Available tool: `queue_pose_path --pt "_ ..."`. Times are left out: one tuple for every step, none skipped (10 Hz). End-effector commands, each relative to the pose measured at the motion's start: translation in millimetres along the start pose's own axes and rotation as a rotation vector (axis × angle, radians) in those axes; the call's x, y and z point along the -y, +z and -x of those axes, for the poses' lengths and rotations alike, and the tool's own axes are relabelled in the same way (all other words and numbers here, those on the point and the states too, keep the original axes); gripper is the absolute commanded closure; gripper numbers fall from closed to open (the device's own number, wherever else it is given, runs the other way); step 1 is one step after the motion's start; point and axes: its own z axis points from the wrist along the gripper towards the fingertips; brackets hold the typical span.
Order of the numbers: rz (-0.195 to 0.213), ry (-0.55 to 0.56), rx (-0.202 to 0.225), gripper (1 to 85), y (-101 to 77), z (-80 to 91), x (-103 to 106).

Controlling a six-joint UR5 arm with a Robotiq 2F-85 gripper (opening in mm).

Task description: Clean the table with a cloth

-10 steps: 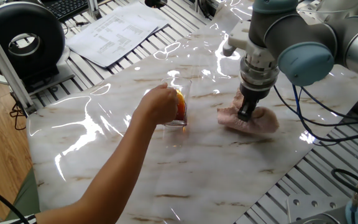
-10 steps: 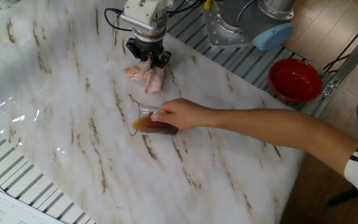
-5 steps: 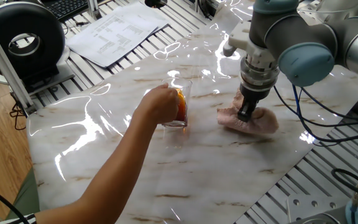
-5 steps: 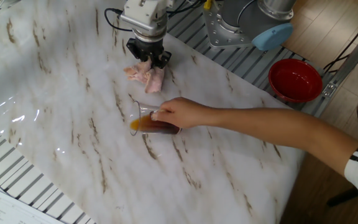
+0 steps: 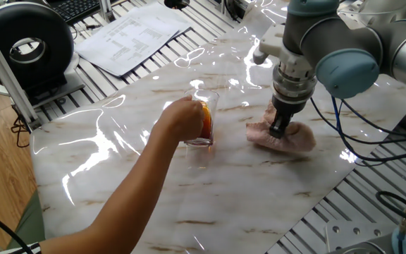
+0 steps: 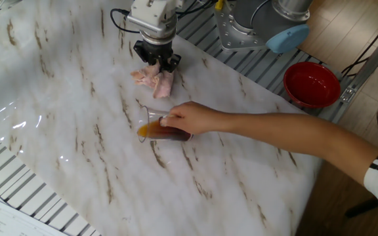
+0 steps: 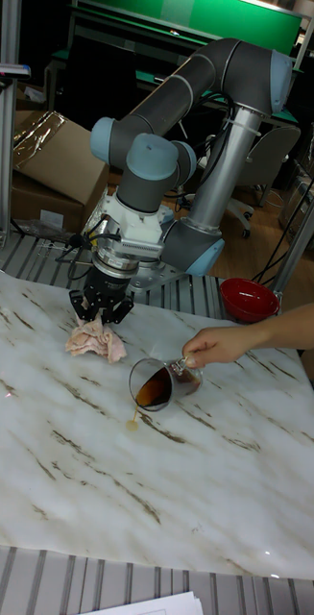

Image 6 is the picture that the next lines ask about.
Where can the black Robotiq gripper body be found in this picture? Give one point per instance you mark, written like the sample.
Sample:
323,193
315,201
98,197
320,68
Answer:
156,52

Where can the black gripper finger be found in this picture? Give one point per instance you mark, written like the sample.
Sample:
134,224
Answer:
171,64
139,52

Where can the pink fluffy cloth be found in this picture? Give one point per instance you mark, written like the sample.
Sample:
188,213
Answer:
161,83

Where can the clear glass mug with tea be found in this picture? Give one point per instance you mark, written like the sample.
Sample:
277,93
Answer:
156,132

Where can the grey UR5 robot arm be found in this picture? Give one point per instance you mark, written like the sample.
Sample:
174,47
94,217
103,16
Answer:
274,23

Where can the person's bare forearm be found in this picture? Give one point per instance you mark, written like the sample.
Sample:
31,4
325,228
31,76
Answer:
290,134

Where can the person's bare hand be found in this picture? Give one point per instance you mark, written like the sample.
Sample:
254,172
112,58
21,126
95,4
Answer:
195,118

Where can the small yellow object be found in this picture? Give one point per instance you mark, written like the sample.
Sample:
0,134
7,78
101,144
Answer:
219,4

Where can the marble pattern vinyl sheet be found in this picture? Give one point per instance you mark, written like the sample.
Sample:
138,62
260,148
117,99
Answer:
77,114

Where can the red plastic bowl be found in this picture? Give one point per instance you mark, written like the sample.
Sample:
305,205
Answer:
310,83

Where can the aluminium table edge beam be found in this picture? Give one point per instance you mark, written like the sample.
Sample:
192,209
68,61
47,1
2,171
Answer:
366,69

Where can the printed white paper sheet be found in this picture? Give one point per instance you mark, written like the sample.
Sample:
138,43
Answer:
12,219

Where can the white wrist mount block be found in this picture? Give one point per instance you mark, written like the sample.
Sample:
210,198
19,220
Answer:
156,14

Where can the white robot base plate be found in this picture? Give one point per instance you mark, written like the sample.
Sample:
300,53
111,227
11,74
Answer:
235,32

